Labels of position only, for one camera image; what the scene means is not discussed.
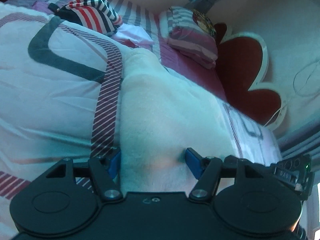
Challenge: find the far right grey curtain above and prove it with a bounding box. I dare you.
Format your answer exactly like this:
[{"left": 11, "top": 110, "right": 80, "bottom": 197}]
[{"left": 277, "top": 119, "right": 319, "bottom": 165}]

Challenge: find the white folded garment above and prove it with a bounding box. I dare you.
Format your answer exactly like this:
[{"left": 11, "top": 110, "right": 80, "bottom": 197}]
[{"left": 112, "top": 23, "right": 155, "bottom": 45}]

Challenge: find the striped purple bed sheet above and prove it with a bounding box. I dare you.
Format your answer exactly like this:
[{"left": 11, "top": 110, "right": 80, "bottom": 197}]
[{"left": 6, "top": 0, "right": 226, "bottom": 100}]

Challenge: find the striped folded pillow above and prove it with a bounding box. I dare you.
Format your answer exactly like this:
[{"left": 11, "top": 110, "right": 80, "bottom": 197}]
[{"left": 159, "top": 6, "right": 218, "bottom": 69}]

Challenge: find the striped red navy garment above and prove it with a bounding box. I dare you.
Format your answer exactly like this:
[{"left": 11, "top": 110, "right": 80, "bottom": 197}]
[{"left": 48, "top": 0, "right": 123, "bottom": 36}]

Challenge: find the patterned white pink quilt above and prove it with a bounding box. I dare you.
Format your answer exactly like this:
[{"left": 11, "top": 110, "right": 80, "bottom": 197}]
[{"left": 1, "top": 4, "right": 280, "bottom": 239}]

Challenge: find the cream knit sweater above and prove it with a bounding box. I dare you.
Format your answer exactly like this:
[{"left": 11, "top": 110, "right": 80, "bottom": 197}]
[{"left": 120, "top": 48, "right": 235, "bottom": 193}]

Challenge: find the white charging cable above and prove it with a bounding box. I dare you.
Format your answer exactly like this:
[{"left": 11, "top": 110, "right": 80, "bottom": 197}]
[{"left": 262, "top": 62, "right": 320, "bottom": 128}]

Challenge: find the red white heart headboard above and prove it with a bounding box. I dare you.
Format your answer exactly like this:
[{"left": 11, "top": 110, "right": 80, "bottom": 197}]
[{"left": 215, "top": 23, "right": 288, "bottom": 131}]

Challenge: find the yellow patterned cloth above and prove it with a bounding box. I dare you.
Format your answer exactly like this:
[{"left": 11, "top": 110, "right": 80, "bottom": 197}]
[{"left": 190, "top": 9, "right": 217, "bottom": 38}]

